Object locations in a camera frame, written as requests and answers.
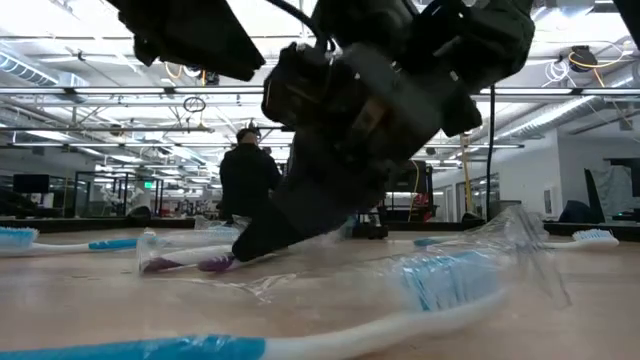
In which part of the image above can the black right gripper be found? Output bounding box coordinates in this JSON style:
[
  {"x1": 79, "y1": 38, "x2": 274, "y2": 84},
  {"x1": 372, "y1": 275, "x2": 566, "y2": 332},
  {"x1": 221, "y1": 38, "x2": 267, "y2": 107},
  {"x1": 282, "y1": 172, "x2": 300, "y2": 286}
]
[{"x1": 231, "y1": 42, "x2": 484, "y2": 264}]

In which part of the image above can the purple toothbrush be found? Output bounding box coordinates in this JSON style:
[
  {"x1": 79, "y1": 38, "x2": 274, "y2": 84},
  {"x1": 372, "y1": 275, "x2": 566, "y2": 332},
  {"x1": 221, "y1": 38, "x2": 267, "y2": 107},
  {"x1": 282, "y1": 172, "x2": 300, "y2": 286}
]
[{"x1": 136, "y1": 228, "x2": 301, "y2": 277}]

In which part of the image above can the blue white toothbrush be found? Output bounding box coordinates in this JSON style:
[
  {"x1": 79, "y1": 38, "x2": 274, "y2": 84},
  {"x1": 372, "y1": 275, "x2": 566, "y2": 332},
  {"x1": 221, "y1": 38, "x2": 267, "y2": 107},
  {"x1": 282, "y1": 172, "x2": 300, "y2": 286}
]
[
  {"x1": 412, "y1": 228, "x2": 621, "y2": 252},
  {"x1": 0, "y1": 226, "x2": 142, "y2": 259}
]

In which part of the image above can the person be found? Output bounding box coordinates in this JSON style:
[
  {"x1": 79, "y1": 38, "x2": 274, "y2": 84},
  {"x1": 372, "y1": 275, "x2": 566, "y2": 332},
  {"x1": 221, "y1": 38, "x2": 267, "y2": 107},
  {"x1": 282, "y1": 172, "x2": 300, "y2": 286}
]
[{"x1": 218, "y1": 127, "x2": 282, "y2": 225}]

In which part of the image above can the black mesh equipment box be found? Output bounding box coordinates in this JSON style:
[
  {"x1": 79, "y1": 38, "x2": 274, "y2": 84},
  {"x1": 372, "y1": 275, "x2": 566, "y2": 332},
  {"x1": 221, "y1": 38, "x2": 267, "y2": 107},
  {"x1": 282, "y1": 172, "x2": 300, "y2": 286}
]
[{"x1": 384, "y1": 158, "x2": 434, "y2": 224}]

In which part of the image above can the black monitor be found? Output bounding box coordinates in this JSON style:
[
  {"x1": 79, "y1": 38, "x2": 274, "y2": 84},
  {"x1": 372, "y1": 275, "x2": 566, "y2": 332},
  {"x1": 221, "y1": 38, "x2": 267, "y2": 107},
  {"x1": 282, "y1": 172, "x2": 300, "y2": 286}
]
[{"x1": 12, "y1": 173, "x2": 51, "y2": 195}]

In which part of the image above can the dark office chair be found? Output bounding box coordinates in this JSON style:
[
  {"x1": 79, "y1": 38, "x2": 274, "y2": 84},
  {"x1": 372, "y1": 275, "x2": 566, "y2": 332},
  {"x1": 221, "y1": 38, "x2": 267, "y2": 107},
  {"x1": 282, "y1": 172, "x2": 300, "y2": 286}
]
[{"x1": 558, "y1": 198, "x2": 595, "y2": 224}]

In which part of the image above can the black leaning panel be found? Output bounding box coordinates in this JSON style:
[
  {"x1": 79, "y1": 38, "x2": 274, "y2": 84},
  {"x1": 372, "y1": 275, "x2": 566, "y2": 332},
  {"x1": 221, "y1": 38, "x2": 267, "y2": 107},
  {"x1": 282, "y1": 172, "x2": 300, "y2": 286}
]
[{"x1": 583, "y1": 167, "x2": 607, "y2": 224}]

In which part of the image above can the grey tarp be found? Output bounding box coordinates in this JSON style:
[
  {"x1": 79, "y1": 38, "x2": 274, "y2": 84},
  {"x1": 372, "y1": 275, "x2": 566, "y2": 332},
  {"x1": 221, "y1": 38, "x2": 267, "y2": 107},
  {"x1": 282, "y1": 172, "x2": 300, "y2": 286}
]
[{"x1": 592, "y1": 164, "x2": 635, "y2": 217}]

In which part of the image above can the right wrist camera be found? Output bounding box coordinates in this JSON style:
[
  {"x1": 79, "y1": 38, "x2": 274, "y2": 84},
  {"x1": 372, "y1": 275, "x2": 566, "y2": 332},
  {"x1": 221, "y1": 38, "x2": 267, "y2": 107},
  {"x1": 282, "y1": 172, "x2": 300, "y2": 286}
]
[{"x1": 260, "y1": 42, "x2": 351, "y2": 134}]

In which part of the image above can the yellow cable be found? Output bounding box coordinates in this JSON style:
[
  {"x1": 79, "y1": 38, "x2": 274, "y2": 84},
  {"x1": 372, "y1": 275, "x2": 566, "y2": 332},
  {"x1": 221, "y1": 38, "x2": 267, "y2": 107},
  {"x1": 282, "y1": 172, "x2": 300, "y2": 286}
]
[{"x1": 458, "y1": 132, "x2": 475, "y2": 214}]

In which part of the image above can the black frame enclosure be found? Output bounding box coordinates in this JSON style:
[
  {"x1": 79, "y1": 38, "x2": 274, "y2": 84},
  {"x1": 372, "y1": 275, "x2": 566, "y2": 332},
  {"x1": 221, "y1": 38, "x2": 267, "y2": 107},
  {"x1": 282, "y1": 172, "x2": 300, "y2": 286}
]
[{"x1": 73, "y1": 171, "x2": 165, "y2": 219}]

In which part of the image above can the black hanging cable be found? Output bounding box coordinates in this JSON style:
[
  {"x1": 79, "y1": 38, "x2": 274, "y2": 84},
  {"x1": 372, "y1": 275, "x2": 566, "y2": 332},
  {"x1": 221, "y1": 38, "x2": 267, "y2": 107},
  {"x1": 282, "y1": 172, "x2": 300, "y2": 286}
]
[{"x1": 485, "y1": 83, "x2": 497, "y2": 222}]

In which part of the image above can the black yellow ceiling cable reel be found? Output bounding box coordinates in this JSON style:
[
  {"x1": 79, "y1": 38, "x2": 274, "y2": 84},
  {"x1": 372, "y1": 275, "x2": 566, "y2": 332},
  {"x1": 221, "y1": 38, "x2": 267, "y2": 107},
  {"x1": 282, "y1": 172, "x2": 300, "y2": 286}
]
[{"x1": 567, "y1": 43, "x2": 601, "y2": 75}]

